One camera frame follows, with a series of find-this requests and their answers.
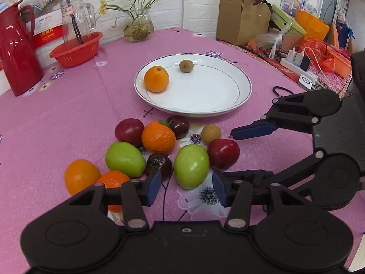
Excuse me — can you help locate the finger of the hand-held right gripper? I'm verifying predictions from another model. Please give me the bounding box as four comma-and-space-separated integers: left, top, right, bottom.
230, 91, 321, 141
219, 150, 326, 189

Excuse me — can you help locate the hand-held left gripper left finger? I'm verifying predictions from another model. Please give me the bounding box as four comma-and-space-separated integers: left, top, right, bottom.
68, 170, 163, 232

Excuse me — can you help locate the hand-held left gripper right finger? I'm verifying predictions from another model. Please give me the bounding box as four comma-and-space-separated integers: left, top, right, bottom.
212, 173, 300, 232

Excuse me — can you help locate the dark speckled passion fruit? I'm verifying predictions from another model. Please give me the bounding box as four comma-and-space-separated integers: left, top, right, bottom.
144, 153, 173, 181

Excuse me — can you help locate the large red plum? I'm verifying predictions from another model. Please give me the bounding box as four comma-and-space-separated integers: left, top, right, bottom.
114, 118, 145, 148
207, 138, 240, 172

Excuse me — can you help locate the green mango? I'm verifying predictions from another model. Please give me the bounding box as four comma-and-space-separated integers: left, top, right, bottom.
105, 142, 146, 178
174, 144, 210, 190

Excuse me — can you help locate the leafless mandarin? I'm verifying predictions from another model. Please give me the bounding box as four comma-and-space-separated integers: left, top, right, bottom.
96, 170, 132, 213

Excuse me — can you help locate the tan longan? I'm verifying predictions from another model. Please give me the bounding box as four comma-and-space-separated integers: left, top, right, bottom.
201, 124, 222, 145

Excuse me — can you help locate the mandarin with green leaf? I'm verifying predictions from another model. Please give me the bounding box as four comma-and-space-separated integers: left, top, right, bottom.
141, 120, 176, 155

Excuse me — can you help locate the white round plate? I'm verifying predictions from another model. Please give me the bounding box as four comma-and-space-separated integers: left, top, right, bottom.
134, 53, 253, 117

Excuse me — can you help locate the dark purple plum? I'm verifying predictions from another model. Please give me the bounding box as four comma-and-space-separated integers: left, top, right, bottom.
166, 115, 190, 140

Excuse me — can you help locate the large smooth orange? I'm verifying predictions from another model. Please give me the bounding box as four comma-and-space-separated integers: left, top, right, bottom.
64, 159, 101, 196
144, 66, 170, 93

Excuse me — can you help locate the orange plastic basket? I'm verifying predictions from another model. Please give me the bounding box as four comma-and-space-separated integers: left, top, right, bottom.
325, 44, 352, 78

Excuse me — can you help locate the white power strip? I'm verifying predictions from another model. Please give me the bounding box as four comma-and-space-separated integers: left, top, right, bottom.
280, 57, 318, 90

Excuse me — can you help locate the black charger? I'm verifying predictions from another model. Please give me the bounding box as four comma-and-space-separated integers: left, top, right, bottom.
299, 55, 312, 72

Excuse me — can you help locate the clear plastic bag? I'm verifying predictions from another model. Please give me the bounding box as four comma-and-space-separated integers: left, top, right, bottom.
247, 31, 286, 52

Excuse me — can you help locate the pink box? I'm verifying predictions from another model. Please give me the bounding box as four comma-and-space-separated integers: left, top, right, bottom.
281, 33, 304, 52

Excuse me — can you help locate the cardboard box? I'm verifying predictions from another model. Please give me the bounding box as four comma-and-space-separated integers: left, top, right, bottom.
216, 0, 271, 46

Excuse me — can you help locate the green flat box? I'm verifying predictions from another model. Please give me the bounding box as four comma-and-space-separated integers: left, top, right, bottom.
269, 4, 307, 36

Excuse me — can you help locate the pink floral tablecloth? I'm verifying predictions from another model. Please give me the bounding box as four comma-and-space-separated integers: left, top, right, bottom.
0, 28, 365, 274

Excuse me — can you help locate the photo card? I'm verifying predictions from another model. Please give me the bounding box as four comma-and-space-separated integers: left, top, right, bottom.
281, 0, 300, 16

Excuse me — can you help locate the glass vase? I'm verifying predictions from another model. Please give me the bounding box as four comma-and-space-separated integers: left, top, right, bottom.
123, 8, 154, 43

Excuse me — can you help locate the red plastic basket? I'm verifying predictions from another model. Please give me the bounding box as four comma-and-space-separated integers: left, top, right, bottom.
50, 32, 103, 69

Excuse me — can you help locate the yellow flowering plant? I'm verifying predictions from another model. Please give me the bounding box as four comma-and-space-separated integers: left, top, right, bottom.
95, 0, 184, 42

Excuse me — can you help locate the black stick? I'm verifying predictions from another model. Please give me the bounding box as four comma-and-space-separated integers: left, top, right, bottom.
65, 0, 84, 45

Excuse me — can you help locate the glass pitcher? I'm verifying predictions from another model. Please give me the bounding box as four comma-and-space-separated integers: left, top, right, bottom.
59, 0, 96, 46

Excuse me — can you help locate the red thermos jug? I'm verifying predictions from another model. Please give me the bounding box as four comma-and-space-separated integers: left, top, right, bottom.
0, 0, 45, 97

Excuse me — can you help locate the printed red white box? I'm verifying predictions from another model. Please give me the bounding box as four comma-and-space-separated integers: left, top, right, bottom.
20, 0, 73, 50

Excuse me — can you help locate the black hair tie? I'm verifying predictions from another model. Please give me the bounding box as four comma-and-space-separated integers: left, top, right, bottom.
272, 86, 294, 97

